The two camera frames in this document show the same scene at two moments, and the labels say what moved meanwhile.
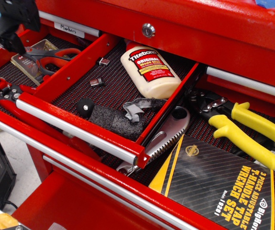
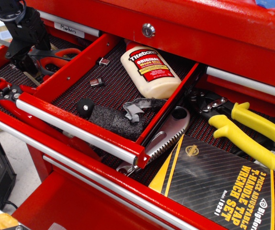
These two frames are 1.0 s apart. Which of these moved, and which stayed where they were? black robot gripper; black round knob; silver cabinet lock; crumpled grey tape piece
Moved: black robot gripper
Stayed: black round knob; silver cabinet lock; crumpled grey tape piece
